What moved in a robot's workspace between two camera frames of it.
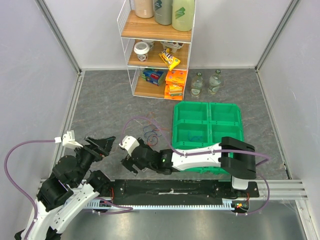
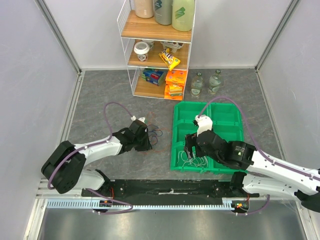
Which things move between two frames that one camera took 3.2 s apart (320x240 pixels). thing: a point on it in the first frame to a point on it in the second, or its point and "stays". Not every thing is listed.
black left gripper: [99, 148] to [147, 146]
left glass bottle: [196, 84] stays
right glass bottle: [214, 81] stays
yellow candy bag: [171, 62] stays
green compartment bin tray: [198, 124] stays
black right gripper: [131, 160] to [191, 142]
